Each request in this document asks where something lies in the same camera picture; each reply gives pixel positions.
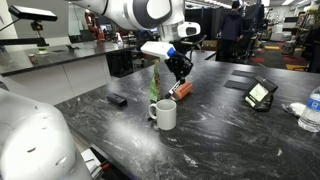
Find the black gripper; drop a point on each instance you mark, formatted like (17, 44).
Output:
(180, 65)

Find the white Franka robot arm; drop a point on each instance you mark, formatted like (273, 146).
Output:
(146, 13)

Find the white ceramic mug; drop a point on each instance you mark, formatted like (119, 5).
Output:
(166, 115)

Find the orange rectangular block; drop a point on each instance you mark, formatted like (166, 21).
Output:
(182, 90)

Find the green snack bag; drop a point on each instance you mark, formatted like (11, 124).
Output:
(155, 85)

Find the cardboard box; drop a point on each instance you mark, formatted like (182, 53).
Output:
(209, 45)

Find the black flat mat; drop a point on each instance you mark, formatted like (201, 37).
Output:
(244, 73)
(237, 85)

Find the small black box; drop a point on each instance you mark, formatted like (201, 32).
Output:
(116, 100)

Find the person in dark clothes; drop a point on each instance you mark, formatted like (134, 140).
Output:
(230, 28)

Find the black office chair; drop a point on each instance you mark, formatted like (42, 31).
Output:
(246, 46)

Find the black tilted display device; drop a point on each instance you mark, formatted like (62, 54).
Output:
(260, 94)

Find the crumpled clear plastic wrapper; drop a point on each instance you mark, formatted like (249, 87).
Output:
(294, 109)

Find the white cabinet with dark counter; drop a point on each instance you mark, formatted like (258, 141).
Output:
(60, 71)

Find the clear water bottle blue label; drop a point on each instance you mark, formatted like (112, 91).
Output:
(310, 113)

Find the small white dish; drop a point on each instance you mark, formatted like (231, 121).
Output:
(42, 51)

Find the small brown can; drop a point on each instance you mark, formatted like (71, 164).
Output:
(32, 59)

